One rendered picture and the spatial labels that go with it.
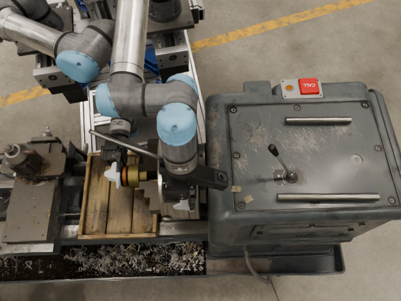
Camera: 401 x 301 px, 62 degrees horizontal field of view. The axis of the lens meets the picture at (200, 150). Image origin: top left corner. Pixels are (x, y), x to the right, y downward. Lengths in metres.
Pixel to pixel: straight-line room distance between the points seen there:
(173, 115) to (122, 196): 0.80
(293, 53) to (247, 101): 1.89
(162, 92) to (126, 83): 0.08
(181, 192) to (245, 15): 2.57
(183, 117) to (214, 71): 2.15
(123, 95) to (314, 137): 0.61
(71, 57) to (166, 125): 0.51
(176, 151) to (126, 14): 0.36
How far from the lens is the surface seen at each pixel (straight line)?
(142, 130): 2.28
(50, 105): 2.86
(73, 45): 1.09
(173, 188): 0.79
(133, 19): 0.84
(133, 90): 0.73
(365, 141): 1.13
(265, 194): 0.97
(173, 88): 0.72
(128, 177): 1.16
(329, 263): 1.73
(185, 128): 0.62
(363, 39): 3.26
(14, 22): 1.31
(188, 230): 1.33
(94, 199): 1.42
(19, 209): 1.43
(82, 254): 1.75
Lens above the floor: 2.17
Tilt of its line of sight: 65 degrees down
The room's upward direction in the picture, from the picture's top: 3 degrees counter-clockwise
